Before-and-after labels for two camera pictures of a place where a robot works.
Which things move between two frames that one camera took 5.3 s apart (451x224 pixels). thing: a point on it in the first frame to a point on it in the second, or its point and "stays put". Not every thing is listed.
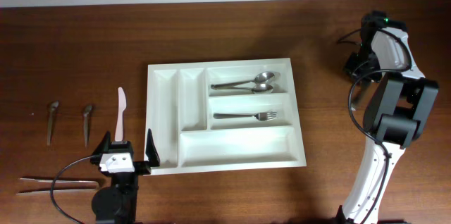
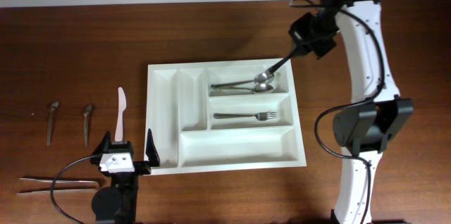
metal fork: (263, 116) stays put
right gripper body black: (363, 64) to (312, 32)
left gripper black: (153, 157) stays put
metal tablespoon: (262, 77) stays put
